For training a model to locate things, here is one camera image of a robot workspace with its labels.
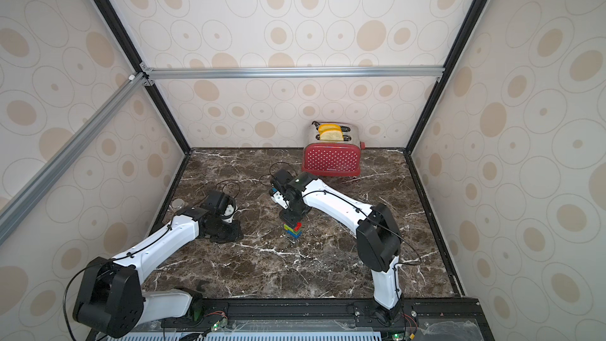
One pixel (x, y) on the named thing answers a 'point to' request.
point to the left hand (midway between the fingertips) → (245, 234)
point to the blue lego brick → (295, 236)
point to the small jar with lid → (179, 204)
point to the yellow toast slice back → (329, 127)
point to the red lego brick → (299, 225)
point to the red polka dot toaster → (333, 158)
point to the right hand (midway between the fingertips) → (291, 223)
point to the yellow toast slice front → (331, 136)
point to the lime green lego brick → (286, 227)
